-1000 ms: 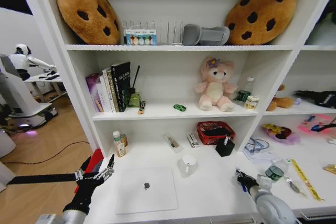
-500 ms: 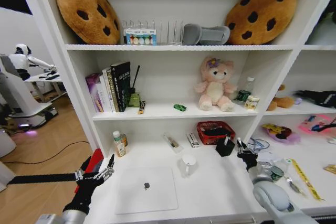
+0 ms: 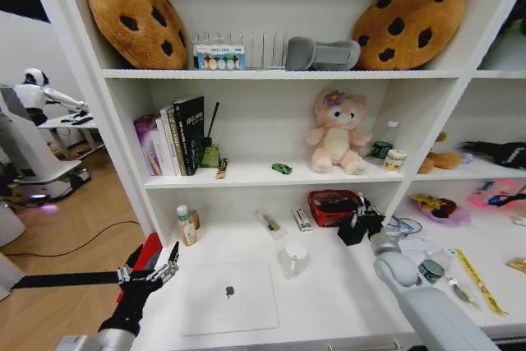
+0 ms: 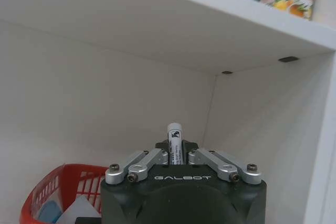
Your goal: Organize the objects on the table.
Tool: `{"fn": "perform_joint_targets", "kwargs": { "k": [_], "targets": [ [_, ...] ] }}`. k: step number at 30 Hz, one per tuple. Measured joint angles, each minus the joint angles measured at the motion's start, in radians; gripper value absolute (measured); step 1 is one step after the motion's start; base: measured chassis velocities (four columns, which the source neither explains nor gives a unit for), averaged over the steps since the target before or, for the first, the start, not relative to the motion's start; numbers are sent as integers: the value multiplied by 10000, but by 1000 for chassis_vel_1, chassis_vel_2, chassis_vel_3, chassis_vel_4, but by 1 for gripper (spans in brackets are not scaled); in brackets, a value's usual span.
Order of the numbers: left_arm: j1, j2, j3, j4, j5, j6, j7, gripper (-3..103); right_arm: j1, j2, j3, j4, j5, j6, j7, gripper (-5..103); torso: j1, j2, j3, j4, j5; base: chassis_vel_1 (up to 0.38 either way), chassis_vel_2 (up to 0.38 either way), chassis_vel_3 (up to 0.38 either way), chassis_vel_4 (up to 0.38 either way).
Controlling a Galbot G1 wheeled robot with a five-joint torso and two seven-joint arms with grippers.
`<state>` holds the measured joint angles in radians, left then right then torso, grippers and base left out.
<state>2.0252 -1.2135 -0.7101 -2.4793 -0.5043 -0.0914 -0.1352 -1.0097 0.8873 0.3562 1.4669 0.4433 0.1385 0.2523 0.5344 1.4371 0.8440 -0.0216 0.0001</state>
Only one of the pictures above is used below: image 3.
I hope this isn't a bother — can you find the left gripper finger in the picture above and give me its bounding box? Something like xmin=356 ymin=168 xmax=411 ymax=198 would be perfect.
xmin=150 ymin=240 xmax=181 ymax=286
xmin=116 ymin=243 xmax=145 ymax=284

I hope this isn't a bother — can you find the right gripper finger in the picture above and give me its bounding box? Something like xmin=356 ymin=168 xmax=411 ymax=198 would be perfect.
xmin=348 ymin=209 xmax=365 ymax=232
xmin=355 ymin=192 xmax=373 ymax=220

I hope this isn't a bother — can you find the black pen holder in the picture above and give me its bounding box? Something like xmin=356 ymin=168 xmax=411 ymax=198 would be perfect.
xmin=337 ymin=213 xmax=367 ymax=247

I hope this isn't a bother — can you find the black item in basket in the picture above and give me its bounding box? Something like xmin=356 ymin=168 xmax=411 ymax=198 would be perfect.
xmin=317 ymin=200 xmax=359 ymax=215

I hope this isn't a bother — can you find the red mesh basket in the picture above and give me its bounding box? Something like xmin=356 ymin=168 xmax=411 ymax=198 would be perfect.
xmin=307 ymin=189 xmax=363 ymax=229

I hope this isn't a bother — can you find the juice bottle with white cap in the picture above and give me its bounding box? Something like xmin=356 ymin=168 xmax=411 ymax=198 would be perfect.
xmin=176 ymin=204 xmax=200 ymax=247

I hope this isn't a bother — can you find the small white pen box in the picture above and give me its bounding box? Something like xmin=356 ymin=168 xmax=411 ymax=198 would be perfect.
xmin=290 ymin=207 xmax=315 ymax=233

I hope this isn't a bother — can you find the yellow white jar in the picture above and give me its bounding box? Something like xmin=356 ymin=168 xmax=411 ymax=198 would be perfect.
xmin=382 ymin=148 xmax=408 ymax=173

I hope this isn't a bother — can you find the dark green can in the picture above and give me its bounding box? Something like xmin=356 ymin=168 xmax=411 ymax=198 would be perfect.
xmin=371 ymin=140 xmax=395 ymax=162

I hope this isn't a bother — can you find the purple yellow plush toy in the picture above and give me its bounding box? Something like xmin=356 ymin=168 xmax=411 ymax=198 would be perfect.
xmin=408 ymin=192 xmax=472 ymax=227

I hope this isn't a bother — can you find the white mug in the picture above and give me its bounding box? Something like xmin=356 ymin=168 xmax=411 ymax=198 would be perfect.
xmin=279 ymin=240 xmax=311 ymax=279

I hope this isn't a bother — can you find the silver laptop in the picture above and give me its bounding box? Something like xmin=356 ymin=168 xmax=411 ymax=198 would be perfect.
xmin=178 ymin=260 xmax=281 ymax=337

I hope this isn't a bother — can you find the pink plush cat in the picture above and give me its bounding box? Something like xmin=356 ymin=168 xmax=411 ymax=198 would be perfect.
xmin=304 ymin=87 xmax=373 ymax=176

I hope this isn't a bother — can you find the green round tin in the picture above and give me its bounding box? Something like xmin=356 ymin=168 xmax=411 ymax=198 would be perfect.
xmin=418 ymin=257 xmax=446 ymax=285

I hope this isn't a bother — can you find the small clear bottle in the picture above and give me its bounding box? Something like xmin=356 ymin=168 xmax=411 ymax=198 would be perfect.
xmin=427 ymin=245 xmax=459 ymax=270

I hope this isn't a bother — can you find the clear plastic bottle white cap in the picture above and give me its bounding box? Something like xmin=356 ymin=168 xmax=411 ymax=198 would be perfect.
xmin=375 ymin=120 xmax=400 ymax=155

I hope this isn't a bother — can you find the brown plush toy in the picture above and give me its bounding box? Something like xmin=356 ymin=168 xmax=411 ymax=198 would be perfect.
xmin=418 ymin=132 xmax=464 ymax=175

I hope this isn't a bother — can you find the small yellow black packet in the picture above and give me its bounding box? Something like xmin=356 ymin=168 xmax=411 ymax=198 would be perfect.
xmin=213 ymin=157 xmax=229 ymax=181

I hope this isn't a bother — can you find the white book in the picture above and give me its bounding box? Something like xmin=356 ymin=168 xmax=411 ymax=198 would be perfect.
xmin=154 ymin=116 xmax=177 ymax=177

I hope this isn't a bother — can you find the green reed diffuser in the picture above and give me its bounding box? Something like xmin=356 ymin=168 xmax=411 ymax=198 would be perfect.
xmin=199 ymin=100 xmax=222 ymax=169

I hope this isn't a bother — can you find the purple box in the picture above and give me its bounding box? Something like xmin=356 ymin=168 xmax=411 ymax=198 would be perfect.
xmin=132 ymin=113 xmax=164 ymax=177

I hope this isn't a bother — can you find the yellow ruler strip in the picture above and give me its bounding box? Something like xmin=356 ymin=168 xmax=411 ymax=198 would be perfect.
xmin=453 ymin=247 xmax=506 ymax=316

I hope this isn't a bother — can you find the book with green spine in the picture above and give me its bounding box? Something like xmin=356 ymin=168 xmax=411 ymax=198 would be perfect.
xmin=159 ymin=104 xmax=182 ymax=177

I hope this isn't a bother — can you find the pink packaged toy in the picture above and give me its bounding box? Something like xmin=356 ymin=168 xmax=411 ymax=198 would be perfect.
xmin=467 ymin=178 xmax=526 ymax=209

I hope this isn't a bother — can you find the white round bin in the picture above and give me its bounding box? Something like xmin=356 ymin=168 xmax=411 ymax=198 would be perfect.
xmin=0 ymin=200 xmax=27 ymax=248

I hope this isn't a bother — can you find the black book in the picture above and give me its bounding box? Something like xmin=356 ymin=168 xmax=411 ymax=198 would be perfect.
xmin=172 ymin=95 xmax=205 ymax=177

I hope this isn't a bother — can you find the black fabric item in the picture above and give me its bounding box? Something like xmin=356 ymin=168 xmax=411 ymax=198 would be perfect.
xmin=459 ymin=140 xmax=526 ymax=170

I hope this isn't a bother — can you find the gold foil packet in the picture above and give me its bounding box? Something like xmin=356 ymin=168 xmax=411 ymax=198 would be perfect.
xmin=505 ymin=256 xmax=526 ymax=275

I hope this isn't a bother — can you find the white desk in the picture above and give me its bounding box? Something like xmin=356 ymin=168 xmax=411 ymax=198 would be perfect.
xmin=38 ymin=114 xmax=104 ymax=162

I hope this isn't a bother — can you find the grey neck pillow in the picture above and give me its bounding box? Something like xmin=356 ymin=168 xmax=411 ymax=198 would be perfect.
xmin=284 ymin=36 xmax=362 ymax=72

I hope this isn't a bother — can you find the white shelf unit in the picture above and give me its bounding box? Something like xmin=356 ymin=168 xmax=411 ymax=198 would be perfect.
xmin=24 ymin=0 xmax=526 ymax=351

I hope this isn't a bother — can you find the white humanoid robot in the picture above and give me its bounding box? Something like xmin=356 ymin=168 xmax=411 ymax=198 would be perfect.
xmin=13 ymin=67 xmax=90 ymax=127

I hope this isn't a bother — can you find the brown cookie cushion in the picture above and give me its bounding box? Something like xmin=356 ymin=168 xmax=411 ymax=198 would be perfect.
xmin=352 ymin=0 xmax=467 ymax=71
xmin=85 ymin=0 xmax=190 ymax=71

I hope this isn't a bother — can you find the box of coloured highlighters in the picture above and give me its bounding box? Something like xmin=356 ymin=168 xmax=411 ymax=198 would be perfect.
xmin=193 ymin=43 xmax=247 ymax=72

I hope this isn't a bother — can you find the blue cable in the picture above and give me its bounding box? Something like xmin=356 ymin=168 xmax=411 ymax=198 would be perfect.
xmin=387 ymin=215 xmax=424 ymax=239

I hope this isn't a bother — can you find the black floor cable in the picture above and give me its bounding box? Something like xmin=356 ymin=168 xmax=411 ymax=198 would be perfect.
xmin=0 ymin=220 xmax=143 ymax=258

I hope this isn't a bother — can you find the black flat strap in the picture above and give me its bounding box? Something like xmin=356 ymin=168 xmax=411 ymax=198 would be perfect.
xmin=9 ymin=269 xmax=122 ymax=292

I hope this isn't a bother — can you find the metal keychain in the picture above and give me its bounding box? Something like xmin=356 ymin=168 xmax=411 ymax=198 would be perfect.
xmin=445 ymin=276 xmax=481 ymax=307

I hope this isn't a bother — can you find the clear wire file rack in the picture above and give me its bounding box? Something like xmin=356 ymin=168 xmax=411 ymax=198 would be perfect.
xmin=190 ymin=30 xmax=289 ymax=72

